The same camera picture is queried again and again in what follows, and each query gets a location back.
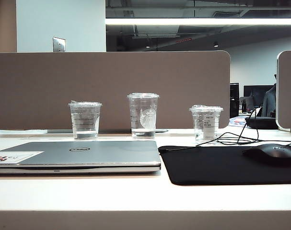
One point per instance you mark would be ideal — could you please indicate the grey jacket on mannequin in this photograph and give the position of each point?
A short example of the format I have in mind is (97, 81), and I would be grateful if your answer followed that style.
(270, 100)

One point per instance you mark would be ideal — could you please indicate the short clear plastic cup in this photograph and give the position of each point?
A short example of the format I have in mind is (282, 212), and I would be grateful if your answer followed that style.
(85, 119)

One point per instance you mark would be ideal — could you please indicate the silver Dell laptop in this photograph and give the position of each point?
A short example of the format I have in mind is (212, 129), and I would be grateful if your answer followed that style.
(99, 155)

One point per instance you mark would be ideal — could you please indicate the metal wall plate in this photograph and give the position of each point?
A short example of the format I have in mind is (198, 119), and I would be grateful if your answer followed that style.
(59, 44)

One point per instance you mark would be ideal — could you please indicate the black background monitor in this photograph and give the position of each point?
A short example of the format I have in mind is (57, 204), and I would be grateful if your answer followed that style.
(255, 92)

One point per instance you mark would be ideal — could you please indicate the black ceiling spotlight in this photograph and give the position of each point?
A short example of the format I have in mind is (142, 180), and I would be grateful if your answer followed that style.
(216, 44)

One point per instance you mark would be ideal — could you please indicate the wide beige desk divider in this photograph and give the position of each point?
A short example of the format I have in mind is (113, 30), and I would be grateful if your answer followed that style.
(39, 83)

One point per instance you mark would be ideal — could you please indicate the black mouse pad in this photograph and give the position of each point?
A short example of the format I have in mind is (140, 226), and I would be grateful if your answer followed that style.
(207, 165)

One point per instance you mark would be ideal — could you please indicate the clear cup with white label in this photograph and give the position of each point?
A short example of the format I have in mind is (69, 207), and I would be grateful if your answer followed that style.
(202, 124)

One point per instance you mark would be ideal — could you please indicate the black soft bag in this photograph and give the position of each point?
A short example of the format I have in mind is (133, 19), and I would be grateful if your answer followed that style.
(262, 122)

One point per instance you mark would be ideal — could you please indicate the colourful printed papers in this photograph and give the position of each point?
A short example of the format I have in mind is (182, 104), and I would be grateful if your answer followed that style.
(236, 122)

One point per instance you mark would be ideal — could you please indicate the black computer mouse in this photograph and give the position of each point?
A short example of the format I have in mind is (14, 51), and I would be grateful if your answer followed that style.
(270, 153)

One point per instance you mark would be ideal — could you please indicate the dark drink bottle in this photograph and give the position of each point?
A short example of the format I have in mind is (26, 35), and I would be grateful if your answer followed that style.
(243, 106)

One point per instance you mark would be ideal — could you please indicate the white ceiling light strip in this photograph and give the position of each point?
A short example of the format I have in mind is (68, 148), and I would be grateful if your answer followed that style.
(195, 21)

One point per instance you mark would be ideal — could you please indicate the tall clear Starbucks cup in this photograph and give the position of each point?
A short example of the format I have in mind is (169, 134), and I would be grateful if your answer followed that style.
(143, 115)

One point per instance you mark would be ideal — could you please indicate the narrow beige desk divider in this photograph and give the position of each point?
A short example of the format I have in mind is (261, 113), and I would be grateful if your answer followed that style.
(289, 91)

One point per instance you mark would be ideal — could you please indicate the black background computer tower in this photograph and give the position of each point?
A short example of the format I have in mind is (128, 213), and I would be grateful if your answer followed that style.
(234, 100)

